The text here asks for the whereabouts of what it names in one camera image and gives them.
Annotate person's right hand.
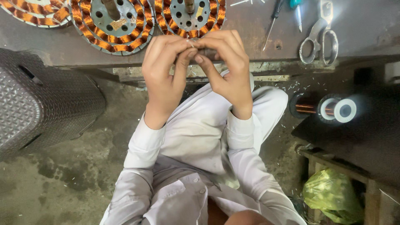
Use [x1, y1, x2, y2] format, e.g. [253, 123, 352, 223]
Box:
[191, 30, 254, 121]

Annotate person's left hand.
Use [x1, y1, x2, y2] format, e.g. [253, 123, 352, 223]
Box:
[142, 35, 199, 130]

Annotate copper wound fan stator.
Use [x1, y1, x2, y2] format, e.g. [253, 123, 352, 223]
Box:
[154, 0, 226, 39]
[0, 0, 71, 29]
[69, 0, 155, 56]

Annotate white tunic garment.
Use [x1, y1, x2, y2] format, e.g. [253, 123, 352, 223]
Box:
[99, 70, 309, 225]

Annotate loose white sleeve pieces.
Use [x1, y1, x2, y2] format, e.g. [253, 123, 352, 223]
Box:
[230, 0, 266, 7]

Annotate large steel scissors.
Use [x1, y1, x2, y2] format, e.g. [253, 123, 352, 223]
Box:
[299, 0, 339, 67]

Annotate dark brown plastic stool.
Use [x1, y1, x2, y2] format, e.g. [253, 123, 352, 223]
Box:
[0, 47, 107, 162]

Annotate dark metal side table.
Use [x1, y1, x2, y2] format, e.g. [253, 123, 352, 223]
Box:
[291, 84, 400, 189]

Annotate green plastic bag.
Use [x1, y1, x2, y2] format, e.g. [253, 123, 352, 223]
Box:
[302, 168, 365, 224]

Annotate wooden rack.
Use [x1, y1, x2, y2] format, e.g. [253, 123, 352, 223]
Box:
[295, 144, 400, 225]

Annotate black handled screwdriver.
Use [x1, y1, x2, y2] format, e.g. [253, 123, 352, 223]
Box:
[262, 0, 285, 52]

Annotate teal handled screwdriver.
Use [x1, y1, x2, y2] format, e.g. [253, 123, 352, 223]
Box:
[289, 0, 304, 33]

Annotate copper wire spool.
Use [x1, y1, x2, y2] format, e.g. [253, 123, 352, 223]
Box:
[289, 93, 359, 124]

